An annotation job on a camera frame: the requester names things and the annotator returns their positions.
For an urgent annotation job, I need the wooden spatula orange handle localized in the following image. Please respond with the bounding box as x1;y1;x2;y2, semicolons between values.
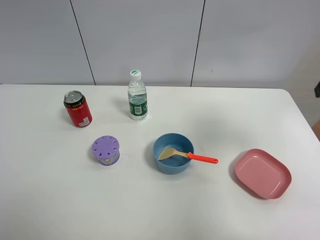
157;147;219;164

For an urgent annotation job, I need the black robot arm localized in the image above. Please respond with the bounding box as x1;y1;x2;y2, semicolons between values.
314;82;320;98

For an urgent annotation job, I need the clear water bottle green label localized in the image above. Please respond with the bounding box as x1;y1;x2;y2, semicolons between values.
127;70;148;121

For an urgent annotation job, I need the blue bowl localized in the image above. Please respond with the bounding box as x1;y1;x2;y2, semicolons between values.
152;133;194;175

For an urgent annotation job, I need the purple air freshener container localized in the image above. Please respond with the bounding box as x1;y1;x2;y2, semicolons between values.
91;135;120;166

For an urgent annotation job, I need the red soda can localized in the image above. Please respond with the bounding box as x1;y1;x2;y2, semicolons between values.
63;90;93;128

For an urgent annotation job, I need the pink rectangular plate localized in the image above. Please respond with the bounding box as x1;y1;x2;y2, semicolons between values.
234;148;292;200

